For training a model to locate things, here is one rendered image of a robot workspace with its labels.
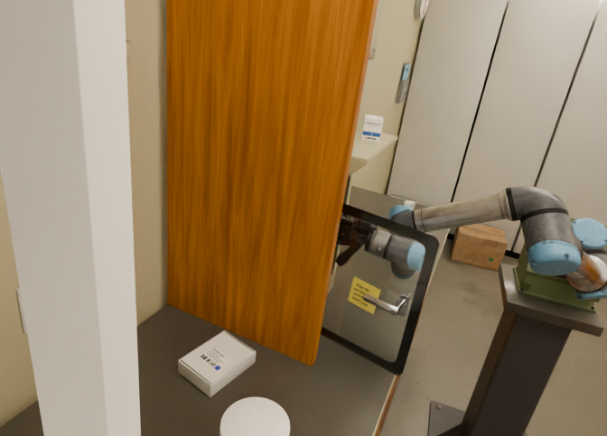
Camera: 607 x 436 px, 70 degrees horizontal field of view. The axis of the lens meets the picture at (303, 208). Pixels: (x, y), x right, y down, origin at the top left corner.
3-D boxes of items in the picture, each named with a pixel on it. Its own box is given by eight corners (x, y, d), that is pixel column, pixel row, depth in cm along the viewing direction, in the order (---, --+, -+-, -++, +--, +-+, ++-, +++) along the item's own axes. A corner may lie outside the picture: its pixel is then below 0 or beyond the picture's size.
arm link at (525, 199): (557, 166, 115) (381, 204, 137) (567, 204, 110) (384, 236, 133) (559, 185, 124) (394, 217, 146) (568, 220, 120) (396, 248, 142)
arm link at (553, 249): (611, 255, 145) (561, 203, 110) (624, 300, 139) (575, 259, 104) (571, 263, 153) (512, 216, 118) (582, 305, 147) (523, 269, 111)
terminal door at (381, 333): (303, 323, 126) (323, 195, 110) (402, 376, 111) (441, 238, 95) (302, 324, 125) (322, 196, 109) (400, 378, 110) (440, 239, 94)
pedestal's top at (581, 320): (578, 291, 181) (582, 282, 179) (600, 337, 153) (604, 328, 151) (497, 269, 189) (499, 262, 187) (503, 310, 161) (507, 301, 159)
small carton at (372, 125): (360, 139, 118) (365, 117, 116) (360, 134, 123) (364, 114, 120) (379, 142, 118) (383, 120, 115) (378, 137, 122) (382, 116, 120)
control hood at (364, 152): (315, 188, 108) (322, 149, 104) (357, 159, 136) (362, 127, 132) (359, 200, 104) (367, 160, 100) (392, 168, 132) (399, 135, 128)
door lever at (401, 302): (370, 292, 109) (372, 284, 108) (406, 309, 104) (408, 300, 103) (360, 302, 104) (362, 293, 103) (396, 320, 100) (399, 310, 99)
